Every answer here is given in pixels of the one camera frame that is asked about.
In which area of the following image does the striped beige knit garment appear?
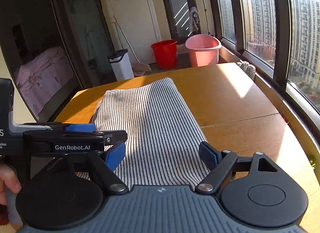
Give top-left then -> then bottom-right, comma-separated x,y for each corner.
75,77 -> 211,190

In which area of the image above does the person's left hand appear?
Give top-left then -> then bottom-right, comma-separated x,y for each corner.
0,162 -> 22,205

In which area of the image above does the pink floral bed sheet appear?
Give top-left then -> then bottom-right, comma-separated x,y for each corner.
14,46 -> 75,119

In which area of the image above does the white trash bin black lid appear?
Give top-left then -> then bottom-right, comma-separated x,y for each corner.
107,48 -> 135,81

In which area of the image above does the broom with pink dustpan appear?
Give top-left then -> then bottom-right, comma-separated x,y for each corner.
113,15 -> 151,77

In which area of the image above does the beige fuzzy slipper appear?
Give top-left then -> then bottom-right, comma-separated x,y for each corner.
236,61 -> 256,80

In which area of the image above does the red plastic bucket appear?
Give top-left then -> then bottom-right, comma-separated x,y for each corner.
151,40 -> 178,70

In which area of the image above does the pink plastic basin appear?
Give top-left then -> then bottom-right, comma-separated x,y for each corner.
185,34 -> 222,67

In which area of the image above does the hanging grey cloth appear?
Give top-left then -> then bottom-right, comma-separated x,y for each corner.
189,6 -> 200,32

